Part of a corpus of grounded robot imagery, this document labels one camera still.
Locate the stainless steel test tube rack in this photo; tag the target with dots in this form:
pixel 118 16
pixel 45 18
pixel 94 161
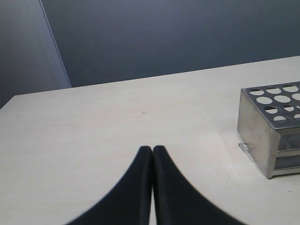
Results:
pixel 269 125

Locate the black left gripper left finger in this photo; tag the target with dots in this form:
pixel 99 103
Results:
pixel 129 201

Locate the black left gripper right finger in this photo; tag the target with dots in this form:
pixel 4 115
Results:
pixel 177 202

